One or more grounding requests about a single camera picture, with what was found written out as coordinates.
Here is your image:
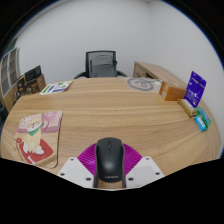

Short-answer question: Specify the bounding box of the grey mesh office chair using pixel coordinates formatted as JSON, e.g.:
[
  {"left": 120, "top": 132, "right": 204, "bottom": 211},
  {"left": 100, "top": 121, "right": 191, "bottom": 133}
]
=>
[{"left": 73, "top": 50, "right": 128, "bottom": 80}]

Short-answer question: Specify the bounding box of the cat print mouse pad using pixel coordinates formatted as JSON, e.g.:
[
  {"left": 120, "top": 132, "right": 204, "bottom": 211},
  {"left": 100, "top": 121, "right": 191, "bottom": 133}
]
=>
[{"left": 13, "top": 110, "right": 64, "bottom": 169}]

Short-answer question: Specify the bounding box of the small blue box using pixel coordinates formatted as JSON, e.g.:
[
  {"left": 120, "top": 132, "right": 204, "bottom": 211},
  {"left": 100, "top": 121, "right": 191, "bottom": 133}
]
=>
[{"left": 194, "top": 115, "right": 208, "bottom": 133}]

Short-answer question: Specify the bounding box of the black computer mouse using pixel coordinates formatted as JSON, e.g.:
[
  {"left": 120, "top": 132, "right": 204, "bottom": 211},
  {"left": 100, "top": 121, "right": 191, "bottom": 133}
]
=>
[{"left": 94, "top": 136, "right": 126, "bottom": 184}]

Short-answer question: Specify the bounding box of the orange-brown box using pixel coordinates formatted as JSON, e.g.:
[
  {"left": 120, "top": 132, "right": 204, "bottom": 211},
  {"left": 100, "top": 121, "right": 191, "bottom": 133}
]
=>
[{"left": 158, "top": 81, "right": 188, "bottom": 102}]

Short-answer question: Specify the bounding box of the wooden shelf unit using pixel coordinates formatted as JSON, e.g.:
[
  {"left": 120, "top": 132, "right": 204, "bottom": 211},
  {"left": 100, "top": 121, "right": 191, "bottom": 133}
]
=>
[{"left": 0, "top": 47, "right": 22, "bottom": 113}]

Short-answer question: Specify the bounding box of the wooden side cabinet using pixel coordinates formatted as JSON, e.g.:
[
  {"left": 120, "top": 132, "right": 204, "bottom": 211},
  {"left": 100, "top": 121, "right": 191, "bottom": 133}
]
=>
[{"left": 133, "top": 61, "right": 188, "bottom": 89}]

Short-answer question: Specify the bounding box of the small tan box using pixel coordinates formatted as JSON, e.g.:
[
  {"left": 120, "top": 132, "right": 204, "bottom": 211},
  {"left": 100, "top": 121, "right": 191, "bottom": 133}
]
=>
[{"left": 177, "top": 98, "right": 198, "bottom": 118}]

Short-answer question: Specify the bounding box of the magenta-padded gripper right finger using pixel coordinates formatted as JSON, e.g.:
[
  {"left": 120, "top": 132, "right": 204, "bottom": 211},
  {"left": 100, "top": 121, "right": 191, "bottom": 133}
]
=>
[{"left": 121, "top": 142, "right": 166, "bottom": 189}]

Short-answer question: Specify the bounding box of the green flat box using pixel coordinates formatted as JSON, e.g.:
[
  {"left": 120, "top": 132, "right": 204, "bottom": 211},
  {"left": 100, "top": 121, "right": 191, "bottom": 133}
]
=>
[{"left": 195, "top": 106, "right": 213, "bottom": 132}]

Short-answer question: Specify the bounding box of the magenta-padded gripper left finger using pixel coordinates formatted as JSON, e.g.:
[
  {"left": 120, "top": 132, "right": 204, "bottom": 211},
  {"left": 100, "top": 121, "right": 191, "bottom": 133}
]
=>
[{"left": 57, "top": 142, "right": 99, "bottom": 189}]

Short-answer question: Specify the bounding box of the green and white leaflet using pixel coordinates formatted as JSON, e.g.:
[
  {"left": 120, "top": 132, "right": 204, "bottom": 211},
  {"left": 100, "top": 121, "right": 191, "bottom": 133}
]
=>
[{"left": 39, "top": 80, "right": 74, "bottom": 96}]

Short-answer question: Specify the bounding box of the purple standing card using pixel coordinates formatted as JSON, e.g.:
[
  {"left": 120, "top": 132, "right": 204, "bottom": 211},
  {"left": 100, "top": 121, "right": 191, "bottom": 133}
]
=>
[{"left": 184, "top": 70, "right": 207, "bottom": 109}]

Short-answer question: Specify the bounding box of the brown cardboard box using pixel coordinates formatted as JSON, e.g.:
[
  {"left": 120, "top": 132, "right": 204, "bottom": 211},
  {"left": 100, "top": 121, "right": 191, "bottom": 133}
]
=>
[{"left": 15, "top": 76, "right": 28, "bottom": 99}]

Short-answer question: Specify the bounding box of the black printed box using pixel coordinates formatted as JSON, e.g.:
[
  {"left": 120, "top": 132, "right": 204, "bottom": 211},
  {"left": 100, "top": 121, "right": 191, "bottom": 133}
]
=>
[{"left": 23, "top": 65, "right": 47, "bottom": 94}]

